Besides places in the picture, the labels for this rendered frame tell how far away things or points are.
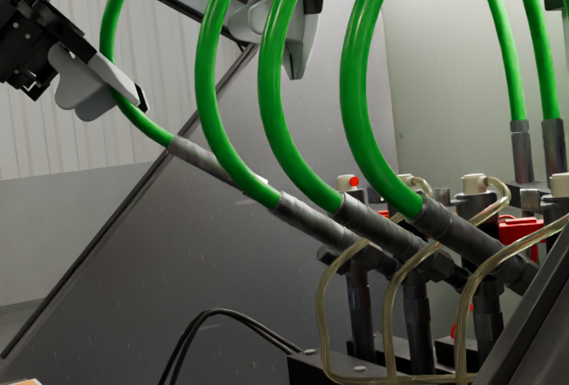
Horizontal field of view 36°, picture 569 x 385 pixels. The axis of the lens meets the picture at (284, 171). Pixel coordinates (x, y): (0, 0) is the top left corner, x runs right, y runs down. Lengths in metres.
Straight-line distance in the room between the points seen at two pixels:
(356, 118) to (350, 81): 0.02
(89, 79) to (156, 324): 0.34
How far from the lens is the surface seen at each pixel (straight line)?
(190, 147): 0.79
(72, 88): 0.78
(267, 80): 0.51
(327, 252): 0.72
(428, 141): 1.09
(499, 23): 0.85
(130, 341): 0.99
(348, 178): 0.72
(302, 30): 0.69
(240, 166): 0.59
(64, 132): 7.49
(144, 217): 0.98
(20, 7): 0.82
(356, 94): 0.44
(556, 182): 0.54
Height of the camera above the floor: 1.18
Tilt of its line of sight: 3 degrees down
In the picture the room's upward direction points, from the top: 6 degrees counter-clockwise
